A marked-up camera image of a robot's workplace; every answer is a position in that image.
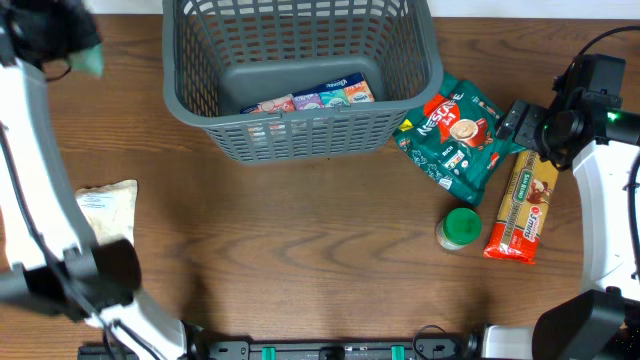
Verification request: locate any colourful tissue multipack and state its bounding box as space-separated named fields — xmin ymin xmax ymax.
xmin=240 ymin=72 xmax=375 ymax=114

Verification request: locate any grey plastic basket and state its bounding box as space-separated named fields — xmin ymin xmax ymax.
xmin=162 ymin=0 xmax=443 ymax=164

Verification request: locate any beige clear plastic bag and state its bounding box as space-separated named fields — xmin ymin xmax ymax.
xmin=75 ymin=179 xmax=138 ymax=245

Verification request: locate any small teal tissue packet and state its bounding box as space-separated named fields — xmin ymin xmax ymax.
xmin=67 ymin=44 xmax=104 ymax=78

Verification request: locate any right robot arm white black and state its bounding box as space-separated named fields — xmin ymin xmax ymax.
xmin=475 ymin=54 xmax=639 ymax=359

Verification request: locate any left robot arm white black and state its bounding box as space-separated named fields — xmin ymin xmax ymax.
xmin=1 ymin=0 xmax=208 ymax=359

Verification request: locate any green Nescafe coffee bag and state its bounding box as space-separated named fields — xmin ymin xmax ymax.
xmin=393 ymin=73 xmax=524 ymax=206

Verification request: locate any spaghetti pasta packet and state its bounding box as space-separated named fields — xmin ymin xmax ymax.
xmin=483 ymin=151 xmax=558 ymax=264

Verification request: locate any green lid jar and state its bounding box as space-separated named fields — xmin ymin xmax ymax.
xmin=435 ymin=208 xmax=482 ymax=251

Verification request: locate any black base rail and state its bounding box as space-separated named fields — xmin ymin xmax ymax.
xmin=77 ymin=338 xmax=474 ymax=360

